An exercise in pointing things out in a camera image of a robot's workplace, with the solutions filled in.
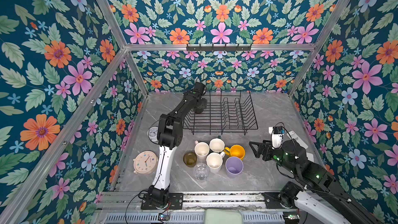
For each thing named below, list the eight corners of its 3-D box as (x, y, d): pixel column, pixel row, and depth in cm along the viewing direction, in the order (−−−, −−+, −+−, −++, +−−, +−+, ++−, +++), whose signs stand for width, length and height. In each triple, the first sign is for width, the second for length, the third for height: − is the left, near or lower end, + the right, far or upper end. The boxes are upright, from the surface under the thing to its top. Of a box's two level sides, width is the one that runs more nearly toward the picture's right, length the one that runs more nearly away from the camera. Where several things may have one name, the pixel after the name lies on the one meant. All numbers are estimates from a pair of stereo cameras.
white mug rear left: (191, 162, 88) (189, 155, 80) (196, 147, 93) (195, 139, 86) (206, 166, 86) (206, 159, 79) (210, 151, 92) (210, 143, 84)
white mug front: (206, 174, 84) (206, 167, 75) (207, 159, 89) (206, 151, 81) (224, 174, 84) (225, 167, 75) (223, 159, 89) (224, 151, 81)
